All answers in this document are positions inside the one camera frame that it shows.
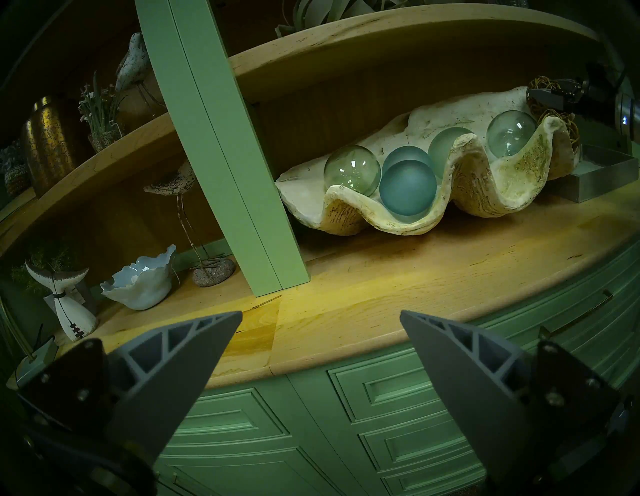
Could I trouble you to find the copper metal vase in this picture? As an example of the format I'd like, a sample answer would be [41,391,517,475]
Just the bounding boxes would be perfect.
[21,96,84,199]

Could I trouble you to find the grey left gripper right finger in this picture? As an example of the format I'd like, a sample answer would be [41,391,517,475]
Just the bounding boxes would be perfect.
[399,309,627,488]

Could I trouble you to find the frosted blue glass ball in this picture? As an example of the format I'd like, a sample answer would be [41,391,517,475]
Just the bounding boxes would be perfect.
[379,159,438,217]
[382,145,435,174]

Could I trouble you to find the small green moss plant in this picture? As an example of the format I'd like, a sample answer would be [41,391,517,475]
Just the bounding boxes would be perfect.
[10,239,77,292]

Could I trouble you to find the white whale tail figurine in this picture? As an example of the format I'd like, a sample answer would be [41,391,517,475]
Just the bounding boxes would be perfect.
[25,260,99,343]

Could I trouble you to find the small flowers in glass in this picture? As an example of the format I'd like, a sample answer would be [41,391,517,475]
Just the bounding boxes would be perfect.
[77,70,125,154]

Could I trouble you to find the clear green glass ball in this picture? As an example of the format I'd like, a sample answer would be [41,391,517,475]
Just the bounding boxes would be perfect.
[486,110,539,159]
[323,145,382,194]

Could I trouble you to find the white bowl with shells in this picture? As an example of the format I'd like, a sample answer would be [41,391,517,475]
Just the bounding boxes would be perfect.
[100,244,178,311]

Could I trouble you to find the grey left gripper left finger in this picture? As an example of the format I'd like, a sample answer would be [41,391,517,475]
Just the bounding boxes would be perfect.
[17,310,244,466]

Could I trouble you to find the green wooden shelf cabinet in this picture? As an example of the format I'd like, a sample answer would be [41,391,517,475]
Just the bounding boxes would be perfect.
[0,0,640,496]

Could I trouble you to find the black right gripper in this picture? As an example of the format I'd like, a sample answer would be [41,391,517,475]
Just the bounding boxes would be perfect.
[528,61,624,126]

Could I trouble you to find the dark metal drawer handle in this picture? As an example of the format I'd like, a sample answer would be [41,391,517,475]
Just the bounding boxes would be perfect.
[539,289,615,341]

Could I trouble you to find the grey square tray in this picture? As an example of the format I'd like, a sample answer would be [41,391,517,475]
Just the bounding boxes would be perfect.
[565,144,640,204]

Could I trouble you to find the long legged shorebird on stone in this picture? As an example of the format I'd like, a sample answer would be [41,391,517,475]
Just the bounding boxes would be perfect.
[144,160,236,289]

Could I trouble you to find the woven rattan ball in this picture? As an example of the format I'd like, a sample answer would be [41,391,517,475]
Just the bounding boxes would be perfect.
[526,75,564,119]
[537,109,582,152]

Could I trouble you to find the dark textured ornament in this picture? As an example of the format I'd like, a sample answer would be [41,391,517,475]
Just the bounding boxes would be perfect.
[0,140,32,199]

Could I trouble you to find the frosted green glass ball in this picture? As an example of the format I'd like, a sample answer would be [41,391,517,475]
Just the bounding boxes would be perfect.
[427,126,476,179]

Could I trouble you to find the grey air plant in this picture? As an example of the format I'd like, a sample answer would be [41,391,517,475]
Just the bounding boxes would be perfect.
[275,0,416,39]

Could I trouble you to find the giant white clam shell bowl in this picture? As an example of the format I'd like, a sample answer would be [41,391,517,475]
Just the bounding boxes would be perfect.
[275,86,584,237]

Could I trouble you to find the speckled white bird figurine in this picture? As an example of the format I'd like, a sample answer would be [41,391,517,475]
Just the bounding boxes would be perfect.
[115,32,169,114]

